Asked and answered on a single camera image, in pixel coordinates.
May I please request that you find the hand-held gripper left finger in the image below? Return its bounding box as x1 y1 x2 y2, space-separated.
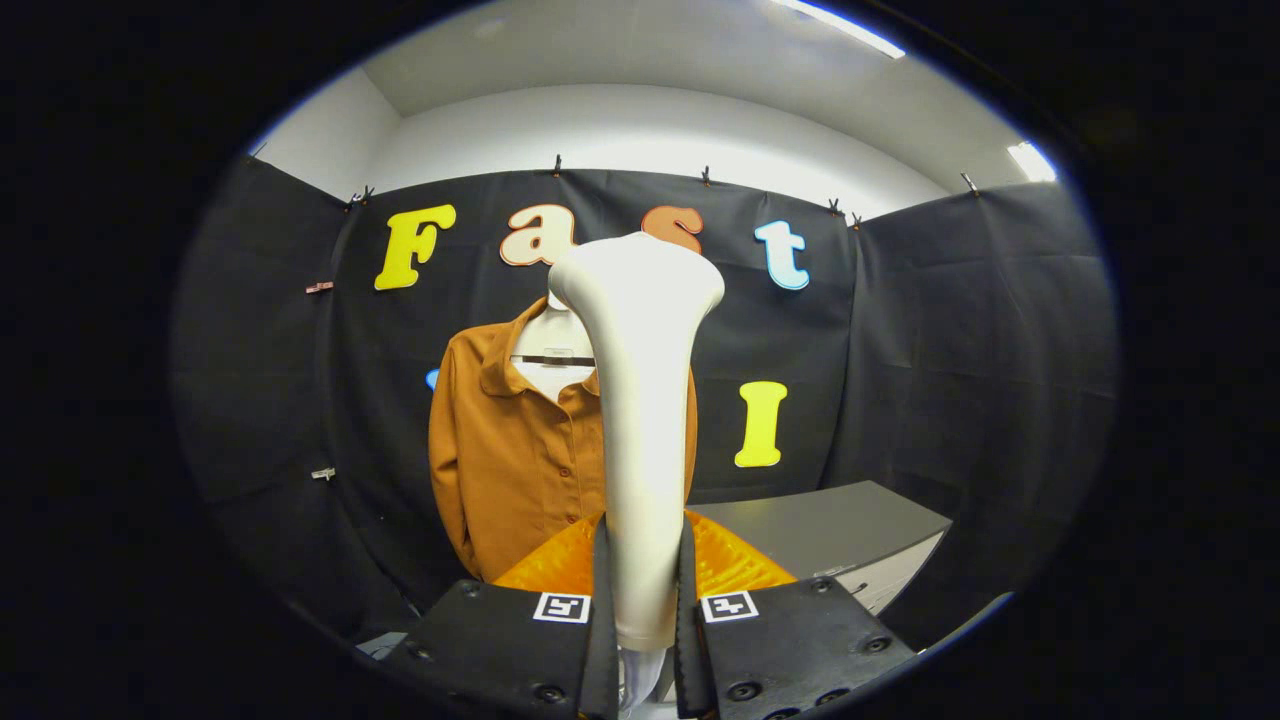
385 510 621 720

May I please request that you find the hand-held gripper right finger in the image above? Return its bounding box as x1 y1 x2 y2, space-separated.
675 508 919 720

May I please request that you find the orange-brown button shirt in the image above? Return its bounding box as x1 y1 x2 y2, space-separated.
428 297 699 584

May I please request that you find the white garment steamer head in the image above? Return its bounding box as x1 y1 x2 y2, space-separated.
548 232 726 653

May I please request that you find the grey cabinet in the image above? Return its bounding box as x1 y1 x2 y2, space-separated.
690 480 953 616

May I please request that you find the white mannequin torso stand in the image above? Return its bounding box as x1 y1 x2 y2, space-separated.
510 290 598 404

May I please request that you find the black backdrop cloth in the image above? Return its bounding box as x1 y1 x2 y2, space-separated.
170 155 1119 651

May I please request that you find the row of black cloth clips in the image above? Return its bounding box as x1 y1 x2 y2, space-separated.
345 153 981 229

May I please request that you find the small ceiling light panel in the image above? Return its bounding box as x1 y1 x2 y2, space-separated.
1008 140 1058 183

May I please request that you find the long ceiling light panel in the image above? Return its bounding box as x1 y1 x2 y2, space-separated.
770 0 906 59

